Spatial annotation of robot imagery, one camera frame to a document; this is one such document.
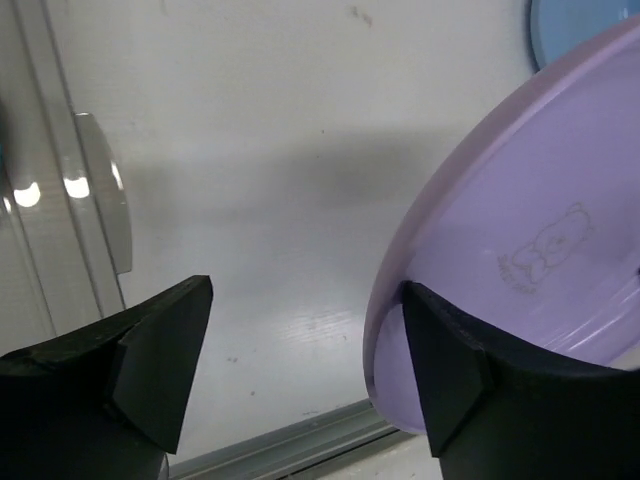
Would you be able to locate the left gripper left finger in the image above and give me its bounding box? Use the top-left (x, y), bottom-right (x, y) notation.
top-left (1, 275), bottom-right (213, 479)

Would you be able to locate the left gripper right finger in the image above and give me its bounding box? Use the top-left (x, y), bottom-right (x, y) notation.
top-left (401, 282), bottom-right (639, 479)

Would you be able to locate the purple plate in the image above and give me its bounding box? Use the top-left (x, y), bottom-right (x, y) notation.
top-left (363, 17), bottom-right (639, 434)

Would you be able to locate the clear plastic bin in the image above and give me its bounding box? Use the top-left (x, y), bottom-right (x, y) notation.
top-left (1, 1), bottom-right (132, 352)

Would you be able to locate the blue plastic plate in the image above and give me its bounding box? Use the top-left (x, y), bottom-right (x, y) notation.
top-left (528, 0), bottom-right (639, 71)

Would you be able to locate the aluminium front rail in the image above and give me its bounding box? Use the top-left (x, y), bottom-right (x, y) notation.
top-left (169, 400), bottom-right (411, 479)

